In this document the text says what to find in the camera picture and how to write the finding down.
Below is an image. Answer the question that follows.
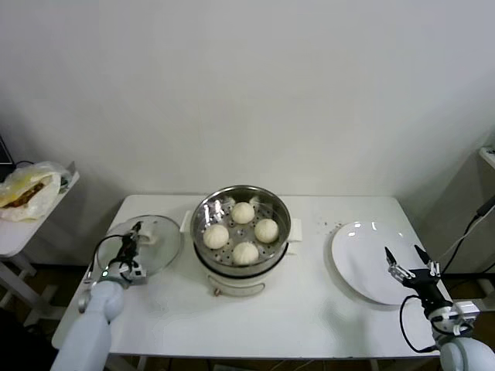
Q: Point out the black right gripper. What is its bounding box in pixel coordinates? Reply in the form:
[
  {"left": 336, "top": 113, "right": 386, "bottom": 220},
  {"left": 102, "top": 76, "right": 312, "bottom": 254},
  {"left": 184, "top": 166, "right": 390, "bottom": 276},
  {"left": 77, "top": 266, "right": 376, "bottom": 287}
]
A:
[{"left": 383, "top": 243, "right": 452, "bottom": 312}]

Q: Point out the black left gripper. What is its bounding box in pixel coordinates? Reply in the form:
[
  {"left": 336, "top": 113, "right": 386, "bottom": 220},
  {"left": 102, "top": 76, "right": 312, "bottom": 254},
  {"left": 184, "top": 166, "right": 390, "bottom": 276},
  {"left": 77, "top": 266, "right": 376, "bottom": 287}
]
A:
[{"left": 115, "top": 220, "right": 142, "bottom": 268}]

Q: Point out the round glass lid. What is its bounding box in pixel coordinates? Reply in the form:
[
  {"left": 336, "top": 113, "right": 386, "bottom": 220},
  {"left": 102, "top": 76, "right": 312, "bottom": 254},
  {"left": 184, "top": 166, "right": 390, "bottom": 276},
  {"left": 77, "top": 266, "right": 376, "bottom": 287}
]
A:
[{"left": 96, "top": 215, "right": 183, "bottom": 279}]

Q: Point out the white steamed baozi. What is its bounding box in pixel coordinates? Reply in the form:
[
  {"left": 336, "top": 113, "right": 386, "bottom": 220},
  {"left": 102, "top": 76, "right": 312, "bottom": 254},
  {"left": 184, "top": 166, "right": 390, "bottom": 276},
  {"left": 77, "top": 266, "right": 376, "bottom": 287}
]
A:
[
  {"left": 203, "top": 223, "right": 230, "bottom": 250},
  {"left": 254, "top": 218, "right": 279, "bottom": 243},
  {"left": 232, "top": 241, "right": 259, "bottom": 267},
  {"left": 230, "top": 201, "right": 255, "bottom": 225}
]

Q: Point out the stainless steel steamer pot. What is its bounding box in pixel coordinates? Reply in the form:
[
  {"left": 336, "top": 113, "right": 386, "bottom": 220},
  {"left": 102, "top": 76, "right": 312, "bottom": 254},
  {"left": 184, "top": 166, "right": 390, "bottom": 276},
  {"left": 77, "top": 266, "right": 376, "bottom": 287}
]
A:
[{"left": 190, "top": 185, "right": 292, "bottom": 274}]

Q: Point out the black horizontal bar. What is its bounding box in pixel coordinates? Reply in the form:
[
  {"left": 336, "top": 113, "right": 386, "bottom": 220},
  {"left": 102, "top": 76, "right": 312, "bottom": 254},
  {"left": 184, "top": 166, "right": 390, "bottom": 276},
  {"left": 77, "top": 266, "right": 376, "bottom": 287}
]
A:
[{"left": 442, "top": 270, "right": 495, "bottom": 280}]

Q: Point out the white round plate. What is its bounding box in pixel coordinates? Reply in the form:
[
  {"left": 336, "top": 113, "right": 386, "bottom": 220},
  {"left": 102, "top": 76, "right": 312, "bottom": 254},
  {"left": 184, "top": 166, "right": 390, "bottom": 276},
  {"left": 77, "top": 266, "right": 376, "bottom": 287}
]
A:
[{"left": 330, "top": 220, "right": 429, "bottom": 307}]

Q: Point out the small green packet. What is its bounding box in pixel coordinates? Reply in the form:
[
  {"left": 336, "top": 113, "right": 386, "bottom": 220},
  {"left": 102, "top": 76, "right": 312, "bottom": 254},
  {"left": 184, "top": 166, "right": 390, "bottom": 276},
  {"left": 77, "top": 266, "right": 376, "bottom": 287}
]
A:
[{"left": 57, "top": 161, "right": 77, "bottom": 191}]

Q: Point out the plastic bag with food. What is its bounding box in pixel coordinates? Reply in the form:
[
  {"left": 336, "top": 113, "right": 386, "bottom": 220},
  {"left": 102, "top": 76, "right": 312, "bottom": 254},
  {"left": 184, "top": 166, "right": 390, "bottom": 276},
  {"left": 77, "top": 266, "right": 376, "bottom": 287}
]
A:
[{"left": 0, "top": 160, "right": 63, "bottom": 222}]

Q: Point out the white side table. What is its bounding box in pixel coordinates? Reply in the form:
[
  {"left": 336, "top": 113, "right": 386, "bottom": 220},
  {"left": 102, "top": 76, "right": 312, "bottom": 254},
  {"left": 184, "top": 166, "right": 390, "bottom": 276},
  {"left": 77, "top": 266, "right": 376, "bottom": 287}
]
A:
[{"left": 0, "top": 169, "right": 81, "bottom": 322}]

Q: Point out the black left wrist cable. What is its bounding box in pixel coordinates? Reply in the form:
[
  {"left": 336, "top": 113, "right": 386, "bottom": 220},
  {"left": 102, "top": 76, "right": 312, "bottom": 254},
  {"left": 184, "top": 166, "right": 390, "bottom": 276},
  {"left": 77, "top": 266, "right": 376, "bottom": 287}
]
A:
[{"left": 91, "top": 233, "right": 128, "bottom": 272}]

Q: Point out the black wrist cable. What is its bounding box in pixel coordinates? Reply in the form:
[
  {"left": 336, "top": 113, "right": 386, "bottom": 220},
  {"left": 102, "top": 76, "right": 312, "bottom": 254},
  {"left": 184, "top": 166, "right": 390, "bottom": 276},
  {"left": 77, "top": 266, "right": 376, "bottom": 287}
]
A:
[
  {"left": 398, "top": 295, "right": 442, "bottom": 354},
  {"left": 91, "top": 233, "right": 128, "bottom": 272}
]

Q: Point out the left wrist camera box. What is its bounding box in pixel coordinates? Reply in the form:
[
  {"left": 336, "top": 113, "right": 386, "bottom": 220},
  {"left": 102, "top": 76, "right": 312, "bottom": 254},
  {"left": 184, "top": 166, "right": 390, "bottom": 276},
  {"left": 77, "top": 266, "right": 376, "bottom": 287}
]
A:
[{"left": 123, "top": 266, "right": 149, "bottom": 287}]

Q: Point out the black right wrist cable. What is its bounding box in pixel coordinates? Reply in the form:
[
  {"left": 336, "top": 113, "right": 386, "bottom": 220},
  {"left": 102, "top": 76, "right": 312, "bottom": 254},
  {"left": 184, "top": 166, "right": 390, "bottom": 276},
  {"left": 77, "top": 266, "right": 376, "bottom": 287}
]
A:
[{"left": 398, "top": 295, "right": 442, "bottom": 354}]

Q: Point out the white hanging cable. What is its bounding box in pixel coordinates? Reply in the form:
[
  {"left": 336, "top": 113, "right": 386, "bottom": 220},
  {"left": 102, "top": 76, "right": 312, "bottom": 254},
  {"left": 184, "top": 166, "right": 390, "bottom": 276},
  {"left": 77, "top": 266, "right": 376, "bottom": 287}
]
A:
[{"left": 440, "top": 216, "right": 482, "bottom": 264}]

